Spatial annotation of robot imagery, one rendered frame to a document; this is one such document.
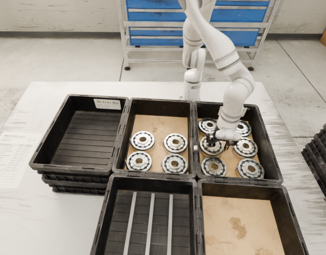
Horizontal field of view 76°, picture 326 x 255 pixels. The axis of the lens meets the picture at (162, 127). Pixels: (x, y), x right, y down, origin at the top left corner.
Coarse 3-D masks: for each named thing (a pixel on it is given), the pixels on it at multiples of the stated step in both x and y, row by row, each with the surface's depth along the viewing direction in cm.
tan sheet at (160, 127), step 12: (144, 120) 102; (156, 120) 103; (168, 120) 103; (180, 120) 103; (132, 132) 97; (156, 132) 98; (168, 132) 98; (180, 132) 98; (156, 144) 93; (156, 156) 89; (156, 168) 85
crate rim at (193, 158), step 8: (128, 104) 95; (192, 104) 96; (128, 112) 92; (192, 112) 93; (192, 120) 89; (192, 128) 87; (120, 136) 83; (192, 136) 85; (120, 144) 80; (192, 144) 81; (192, 152) 79; (192, 160) 76; (112, 168) 73; (192, 168) 74; (168, 176) 72; (176, 176) 72; (184, 176) 72; (192, 176) 72
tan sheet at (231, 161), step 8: (200, 136) 97; (224, 144) 94; (224, 152) 91; (200, 160) 88; (224, 160) 88; (232, 160) 88; (240, 160) 88; (256, 160) 89; (232, 168) 86; (232, 176) 83
